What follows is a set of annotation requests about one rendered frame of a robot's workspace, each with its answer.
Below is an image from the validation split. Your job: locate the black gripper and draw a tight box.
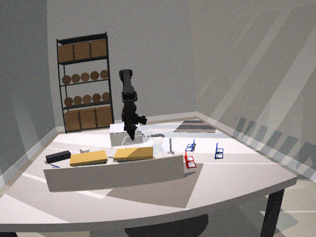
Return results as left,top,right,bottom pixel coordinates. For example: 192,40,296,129
124,113,138,140

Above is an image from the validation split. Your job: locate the tan rectangular block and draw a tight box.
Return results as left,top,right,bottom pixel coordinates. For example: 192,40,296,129
70,150,108,167

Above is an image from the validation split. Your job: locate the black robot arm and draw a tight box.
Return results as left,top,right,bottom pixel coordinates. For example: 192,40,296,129
119,69,147,125

